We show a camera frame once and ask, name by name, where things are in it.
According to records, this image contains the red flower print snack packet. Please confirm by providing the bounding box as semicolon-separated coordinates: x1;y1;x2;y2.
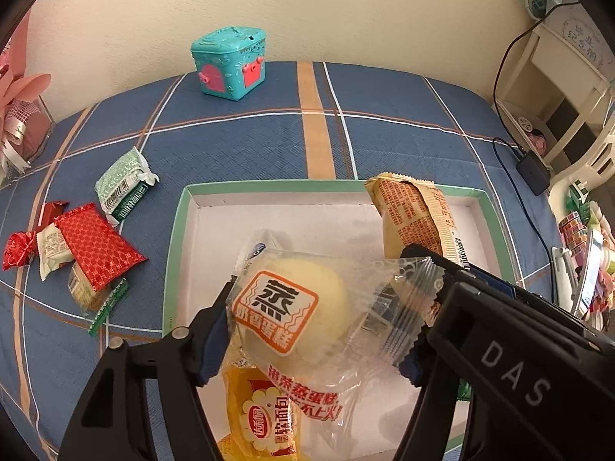
2;231;39;271

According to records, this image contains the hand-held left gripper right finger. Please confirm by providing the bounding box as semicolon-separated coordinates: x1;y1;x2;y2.
394;341;476;461

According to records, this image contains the black cable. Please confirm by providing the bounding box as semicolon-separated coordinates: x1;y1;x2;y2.
492;0;584;154

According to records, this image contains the clear biscuit packet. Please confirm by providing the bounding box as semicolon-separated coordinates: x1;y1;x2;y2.
67;262;131;337

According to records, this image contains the mint green box tray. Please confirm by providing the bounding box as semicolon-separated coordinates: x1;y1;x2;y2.
163;180;517;461

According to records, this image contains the white wooden shelf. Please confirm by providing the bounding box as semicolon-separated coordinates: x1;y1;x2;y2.
495;24;615;169

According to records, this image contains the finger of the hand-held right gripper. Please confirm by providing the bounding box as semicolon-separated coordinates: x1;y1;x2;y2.
399;244;481;332

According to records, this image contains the blue plaid tablecloth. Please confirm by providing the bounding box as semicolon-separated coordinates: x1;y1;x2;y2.
0;60;568;461

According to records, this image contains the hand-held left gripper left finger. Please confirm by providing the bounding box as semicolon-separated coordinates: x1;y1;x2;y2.
58;281;236;461

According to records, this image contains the clear steamed cake packet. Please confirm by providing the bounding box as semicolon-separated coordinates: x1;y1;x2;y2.
222;228;445;459

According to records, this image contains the pink flower bouquet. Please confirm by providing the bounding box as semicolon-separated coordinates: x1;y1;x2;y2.
0;19;53;174

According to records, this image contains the orange beige bread packet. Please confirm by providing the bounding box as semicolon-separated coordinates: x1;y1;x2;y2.
364;173;472;272

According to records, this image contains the black power adapter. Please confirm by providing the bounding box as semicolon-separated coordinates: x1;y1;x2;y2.
516;150;551;196

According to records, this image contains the long red patterned snack packet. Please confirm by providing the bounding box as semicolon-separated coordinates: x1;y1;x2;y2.
54;203;148;294

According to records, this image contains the teal toy house box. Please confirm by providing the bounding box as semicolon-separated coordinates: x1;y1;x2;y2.
189;28;266;101

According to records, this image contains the mint green snack packet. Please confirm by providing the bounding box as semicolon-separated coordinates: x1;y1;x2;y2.
95;147;160;226

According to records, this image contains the yellow bread packet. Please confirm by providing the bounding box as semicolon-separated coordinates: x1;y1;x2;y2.
216;362;318;461

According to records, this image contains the colourful toy pile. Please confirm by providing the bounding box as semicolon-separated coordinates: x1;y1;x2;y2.
550;177;615;332

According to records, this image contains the beige green snack packet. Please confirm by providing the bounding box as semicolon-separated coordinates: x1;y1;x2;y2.
37;223;75;282

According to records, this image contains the pink framed box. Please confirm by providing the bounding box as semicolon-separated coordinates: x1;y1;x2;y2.
0;96;55;188

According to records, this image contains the dark red snack packet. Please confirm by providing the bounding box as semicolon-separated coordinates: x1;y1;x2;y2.
36;200;70;231

